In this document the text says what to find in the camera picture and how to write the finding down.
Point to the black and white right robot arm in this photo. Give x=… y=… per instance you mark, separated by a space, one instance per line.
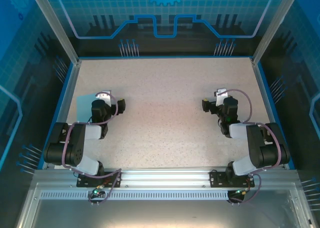
x=257 y=148

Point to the grey sheet metal panel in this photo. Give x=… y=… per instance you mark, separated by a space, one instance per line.
x=160 y=215

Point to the connector board with green light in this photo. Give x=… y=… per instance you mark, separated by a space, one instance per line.
x=96 y=192
x=241 y=191

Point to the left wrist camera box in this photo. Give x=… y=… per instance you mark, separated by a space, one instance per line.
x=105 y=96

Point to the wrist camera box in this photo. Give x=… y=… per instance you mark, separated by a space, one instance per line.
x=105 y=96
x=221 y=93

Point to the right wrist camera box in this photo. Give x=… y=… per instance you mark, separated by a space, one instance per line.
x=221 y=93

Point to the aluminium table side rail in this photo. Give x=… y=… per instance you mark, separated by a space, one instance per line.
x=64 y=118
x=264 y=100

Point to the blue table border frame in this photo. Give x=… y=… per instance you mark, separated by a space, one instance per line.
x=165 y=57

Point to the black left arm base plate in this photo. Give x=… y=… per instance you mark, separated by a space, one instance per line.
x=82 y=181

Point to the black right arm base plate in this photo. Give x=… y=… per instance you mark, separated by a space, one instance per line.
x=215 y=179

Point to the aluminium mounting rail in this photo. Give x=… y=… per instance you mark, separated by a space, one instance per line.
x=162 y=178

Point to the aluminium frame post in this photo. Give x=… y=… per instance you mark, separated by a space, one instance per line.
x=55 y=25
x=273 y=25

